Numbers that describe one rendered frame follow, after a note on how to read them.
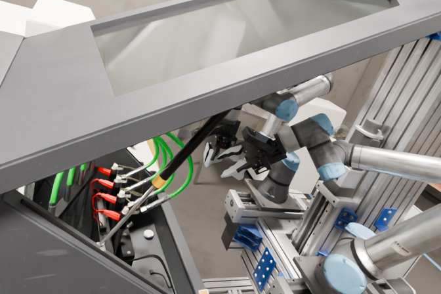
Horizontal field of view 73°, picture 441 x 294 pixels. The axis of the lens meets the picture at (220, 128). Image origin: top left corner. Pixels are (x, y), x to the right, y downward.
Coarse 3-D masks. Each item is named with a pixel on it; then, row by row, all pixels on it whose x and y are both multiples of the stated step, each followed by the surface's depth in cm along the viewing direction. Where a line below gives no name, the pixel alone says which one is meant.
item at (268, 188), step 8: (264, 184) 142; (272, 184) 140; (280, 184) 139; (288, 184) 140; (264, 192) 141; (272, 192) 140; (280, 192) 139; (288, 192) 145; (272, 200) 140; (280, 200) 140
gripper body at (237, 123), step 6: (222, 120) 103; (228, 126) 106; (234, 126) 107; (222, 132) 106; (228, 132) 108; (234, 132) 108; (210, 138) 109; (216, 138) 105; (222, 138) 106; (228, 138) 106; (234, 138) 107; (216, 144) 105; (222, 144) 108; (228, 144) 109; (234, 144) 109
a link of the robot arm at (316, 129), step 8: (304, 120) 90; (312, 120) 88; (320, 120) 87; (328, 120) 86; (296, 128) 89; (304, 128) 88; (312, 128) 87; (320, 128) 87; (328, 128) 86; (296, 136) 88; (304, 136) 87; (312, 136) 87; (320, 136) 86; (328, 136) 88; (304, 144) 89; (312, 144) 87
